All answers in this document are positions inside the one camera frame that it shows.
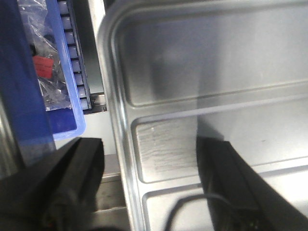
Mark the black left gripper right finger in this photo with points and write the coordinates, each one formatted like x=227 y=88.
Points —
x=245 y=201

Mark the blue plastic bin with bags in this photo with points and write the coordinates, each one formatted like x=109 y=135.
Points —
x=32 y=129

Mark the white roller track strip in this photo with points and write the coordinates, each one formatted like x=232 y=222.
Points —
x=68 y=18

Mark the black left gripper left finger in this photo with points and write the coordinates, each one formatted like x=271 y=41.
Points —
x=58 y=193

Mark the clear plastic parts bag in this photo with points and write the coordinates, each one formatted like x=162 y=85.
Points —
x=44 y=51

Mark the silver ribbed metal tray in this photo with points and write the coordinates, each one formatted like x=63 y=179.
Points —
x=233 y=70

